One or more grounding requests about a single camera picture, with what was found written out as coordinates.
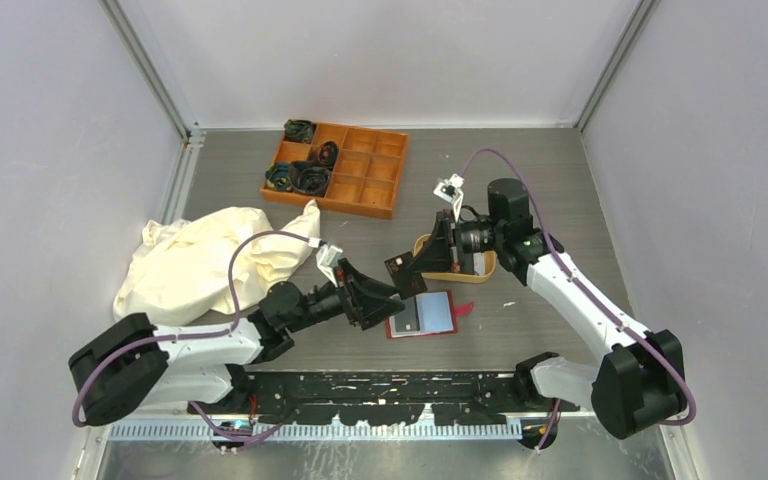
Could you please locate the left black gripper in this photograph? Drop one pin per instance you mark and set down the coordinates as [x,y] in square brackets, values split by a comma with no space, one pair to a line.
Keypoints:
[372,309]

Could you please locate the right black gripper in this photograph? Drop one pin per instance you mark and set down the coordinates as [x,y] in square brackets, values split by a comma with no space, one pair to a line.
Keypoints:
[436,256]

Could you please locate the tan oval tray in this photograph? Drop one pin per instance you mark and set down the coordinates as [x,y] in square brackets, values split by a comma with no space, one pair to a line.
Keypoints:
[475,268]

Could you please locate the red card holder wallet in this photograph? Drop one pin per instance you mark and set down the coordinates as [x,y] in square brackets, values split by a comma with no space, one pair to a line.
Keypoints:
[438,314]

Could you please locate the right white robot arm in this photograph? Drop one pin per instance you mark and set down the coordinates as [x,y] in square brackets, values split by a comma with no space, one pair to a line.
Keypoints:
[640,379]

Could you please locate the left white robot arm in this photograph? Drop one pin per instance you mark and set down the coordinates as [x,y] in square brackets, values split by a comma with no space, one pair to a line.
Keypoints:
[136,363]

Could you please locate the black card in holder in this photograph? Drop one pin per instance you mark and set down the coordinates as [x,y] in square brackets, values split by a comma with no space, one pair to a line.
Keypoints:
[406,322]

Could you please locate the orange compartment organizer tray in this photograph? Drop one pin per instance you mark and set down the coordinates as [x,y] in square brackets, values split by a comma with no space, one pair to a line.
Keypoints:
[366,178]

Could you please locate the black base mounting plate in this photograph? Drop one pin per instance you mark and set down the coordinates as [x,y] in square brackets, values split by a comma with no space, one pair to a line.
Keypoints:
[377,398]

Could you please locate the large black rolled belt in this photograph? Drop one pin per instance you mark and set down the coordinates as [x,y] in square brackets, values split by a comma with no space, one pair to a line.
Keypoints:
[309,179]

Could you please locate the dark rolled belt middle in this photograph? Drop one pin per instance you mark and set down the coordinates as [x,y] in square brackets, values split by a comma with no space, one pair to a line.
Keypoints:
[325,155]

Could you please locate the dark rolled belt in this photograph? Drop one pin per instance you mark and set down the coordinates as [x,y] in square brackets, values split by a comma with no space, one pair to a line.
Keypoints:
[325,155]
[299,131]

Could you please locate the green rolled belt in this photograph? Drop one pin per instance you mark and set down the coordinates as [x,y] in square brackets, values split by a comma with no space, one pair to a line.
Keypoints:
[277,177]

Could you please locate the dark rolled belt top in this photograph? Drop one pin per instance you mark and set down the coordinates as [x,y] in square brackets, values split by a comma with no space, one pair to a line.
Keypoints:
[299,131]

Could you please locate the cream cloth bag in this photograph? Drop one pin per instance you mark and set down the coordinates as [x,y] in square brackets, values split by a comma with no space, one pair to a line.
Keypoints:
[222,261]

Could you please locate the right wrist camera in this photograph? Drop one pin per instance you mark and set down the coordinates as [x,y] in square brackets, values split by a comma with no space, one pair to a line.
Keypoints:
[450,190]

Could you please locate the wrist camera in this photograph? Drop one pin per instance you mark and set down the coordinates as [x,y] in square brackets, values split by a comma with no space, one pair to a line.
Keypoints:
[450,190]
[327,260]

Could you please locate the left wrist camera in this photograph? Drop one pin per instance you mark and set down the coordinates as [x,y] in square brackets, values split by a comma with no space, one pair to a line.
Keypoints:
[327,260]

